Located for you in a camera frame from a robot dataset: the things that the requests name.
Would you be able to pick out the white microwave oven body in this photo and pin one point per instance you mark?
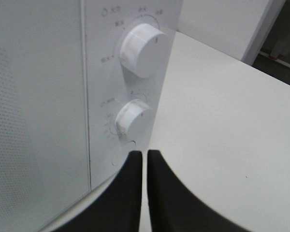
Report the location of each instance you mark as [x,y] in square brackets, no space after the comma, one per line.
[109,85]

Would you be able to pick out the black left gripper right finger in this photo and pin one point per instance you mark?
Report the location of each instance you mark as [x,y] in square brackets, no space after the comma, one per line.
[173,208]

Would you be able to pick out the white control knob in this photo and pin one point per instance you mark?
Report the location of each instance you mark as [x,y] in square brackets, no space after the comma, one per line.
[133,118]
[144,50]

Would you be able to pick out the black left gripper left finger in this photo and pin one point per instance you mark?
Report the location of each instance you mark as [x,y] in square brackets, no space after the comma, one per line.
[118,208]

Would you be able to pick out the white microwave door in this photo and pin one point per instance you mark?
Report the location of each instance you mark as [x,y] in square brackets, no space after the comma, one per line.
[43,127]

